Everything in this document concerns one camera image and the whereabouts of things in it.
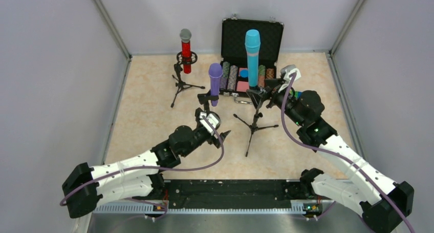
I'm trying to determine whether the black small tripod mic stand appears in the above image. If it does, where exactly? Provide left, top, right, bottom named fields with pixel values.
left=233, top=87, right=279, bottom=157

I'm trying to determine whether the black round-base mic stand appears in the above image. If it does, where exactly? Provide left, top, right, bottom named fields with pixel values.
left=196, top=92, right=220, bottom=124

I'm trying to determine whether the purple microphone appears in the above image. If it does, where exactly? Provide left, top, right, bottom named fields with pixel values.
left=208, top=63, right=223, bottom=107

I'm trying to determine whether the cyan microphone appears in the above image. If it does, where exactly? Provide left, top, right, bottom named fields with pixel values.
left=245, top=29, right=261, bottom=88

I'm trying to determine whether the black tripod shock-mount stand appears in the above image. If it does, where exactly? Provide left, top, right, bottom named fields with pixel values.
left=170, top=51, right=206, bottom=109

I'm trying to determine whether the red glitter microphone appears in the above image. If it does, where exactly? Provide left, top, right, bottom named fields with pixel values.
left=180, top=28, right=192, bottom=74

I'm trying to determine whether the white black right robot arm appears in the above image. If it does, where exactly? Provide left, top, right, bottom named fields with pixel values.
left=247, top=79, right=414, bottom=232

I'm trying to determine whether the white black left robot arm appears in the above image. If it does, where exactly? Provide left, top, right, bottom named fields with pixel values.
left=59, top=108, right=230, bottom=219

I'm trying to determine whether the brown chip stack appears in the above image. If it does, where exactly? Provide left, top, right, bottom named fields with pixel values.
left=265, top=68, right=275, bottom=79

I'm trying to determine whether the pink card deck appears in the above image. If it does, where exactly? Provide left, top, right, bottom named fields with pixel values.
left=236, top=81, right=249, bottom=92

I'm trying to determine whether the green red chip stack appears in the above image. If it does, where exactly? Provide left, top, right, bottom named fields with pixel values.
left=258, top=65, right=266, bottom=88

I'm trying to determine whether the colourful toy block train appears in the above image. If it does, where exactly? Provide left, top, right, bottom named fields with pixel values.
left=293, top=91, right=302, bottom=99

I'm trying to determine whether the blue round dealer chip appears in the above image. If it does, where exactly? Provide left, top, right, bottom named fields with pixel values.
left=240, top=70, right=249, bottom=78

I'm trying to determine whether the black poker chip case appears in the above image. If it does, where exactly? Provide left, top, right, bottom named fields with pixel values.
left=220, top=18, right=285, bottom=98

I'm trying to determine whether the blue orange chip stack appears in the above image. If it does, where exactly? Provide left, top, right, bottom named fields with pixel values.
left=227, top=65, right=238, bottom=91

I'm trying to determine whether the purple green chip stack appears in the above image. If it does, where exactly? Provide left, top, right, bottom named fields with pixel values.
left=220, top=61, right=230, bottom=90

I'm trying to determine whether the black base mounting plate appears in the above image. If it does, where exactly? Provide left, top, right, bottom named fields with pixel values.
left=149, top=179, right=335, bottom=210

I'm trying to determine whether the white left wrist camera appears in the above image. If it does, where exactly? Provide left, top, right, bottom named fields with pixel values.
left=199, top=112, right=221, bottom=136

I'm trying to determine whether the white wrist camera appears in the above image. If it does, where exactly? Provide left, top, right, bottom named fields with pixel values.
left=280, top=65, right=301, bottom=87
left=199, top=112, right=221, bottom=136

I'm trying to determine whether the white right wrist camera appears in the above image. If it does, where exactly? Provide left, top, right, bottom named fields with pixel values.
left=280, top=65, right=301, bottom=87

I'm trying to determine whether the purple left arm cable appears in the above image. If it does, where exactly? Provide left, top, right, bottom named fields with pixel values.
left=59, top=116, right=225, bottom=222

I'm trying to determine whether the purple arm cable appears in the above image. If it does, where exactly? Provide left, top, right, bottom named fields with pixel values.
left=59, top=116, right=225, bottom=222
left=280, top=72, right=416, bottom=233

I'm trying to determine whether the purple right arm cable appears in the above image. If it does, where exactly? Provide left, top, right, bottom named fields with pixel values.
left=280, top=72, right=416, bottom=233

